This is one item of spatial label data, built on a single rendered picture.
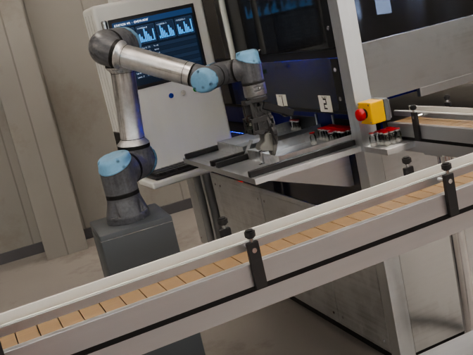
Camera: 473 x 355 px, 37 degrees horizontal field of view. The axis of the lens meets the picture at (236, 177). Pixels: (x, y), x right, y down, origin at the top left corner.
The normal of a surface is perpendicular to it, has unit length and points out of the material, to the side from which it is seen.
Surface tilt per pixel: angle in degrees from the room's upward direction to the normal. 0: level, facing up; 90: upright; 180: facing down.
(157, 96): 90
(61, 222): 90
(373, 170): 90
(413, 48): 90
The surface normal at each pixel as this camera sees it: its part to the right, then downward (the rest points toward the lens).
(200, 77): -0.34, 0.28
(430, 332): 0.39, 0.12
